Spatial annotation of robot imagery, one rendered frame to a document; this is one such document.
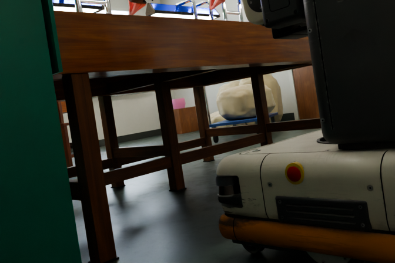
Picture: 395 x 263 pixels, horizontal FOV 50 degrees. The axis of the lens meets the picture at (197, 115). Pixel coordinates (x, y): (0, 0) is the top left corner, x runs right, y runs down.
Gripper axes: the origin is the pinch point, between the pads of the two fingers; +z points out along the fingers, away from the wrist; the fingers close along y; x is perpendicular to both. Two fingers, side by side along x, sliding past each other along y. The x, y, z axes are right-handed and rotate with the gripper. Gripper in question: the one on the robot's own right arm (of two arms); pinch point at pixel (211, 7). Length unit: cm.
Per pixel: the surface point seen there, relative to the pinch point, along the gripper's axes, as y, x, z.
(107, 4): 31.5, -28.9, 20.4
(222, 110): -217, -92, 180
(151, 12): -27, -62, 43
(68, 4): 30, -61, 42
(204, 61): 23.7, 29.2, 7.0
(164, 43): 42.8, 23.8, 2.4
